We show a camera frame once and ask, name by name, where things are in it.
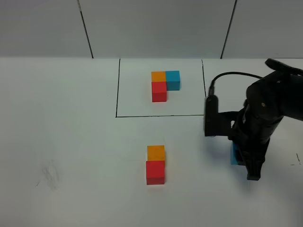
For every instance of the orange template block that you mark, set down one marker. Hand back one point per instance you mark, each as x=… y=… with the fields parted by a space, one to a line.
x=158 y=76

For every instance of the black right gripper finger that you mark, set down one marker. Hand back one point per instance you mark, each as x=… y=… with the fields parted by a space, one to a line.
x=253 y=167
x=240 y=157

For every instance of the blue template block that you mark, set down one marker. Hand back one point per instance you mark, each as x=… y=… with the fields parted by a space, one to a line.
x=172 y=80

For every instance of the red template block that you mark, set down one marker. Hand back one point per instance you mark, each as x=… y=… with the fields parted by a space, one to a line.
x=159 y=91

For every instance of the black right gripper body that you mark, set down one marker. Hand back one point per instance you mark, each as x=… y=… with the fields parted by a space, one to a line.
x=250 y=128

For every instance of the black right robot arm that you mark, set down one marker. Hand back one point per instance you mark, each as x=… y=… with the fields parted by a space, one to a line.
x=268 y=101

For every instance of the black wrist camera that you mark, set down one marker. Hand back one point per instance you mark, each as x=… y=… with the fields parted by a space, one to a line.
x=211 y=116

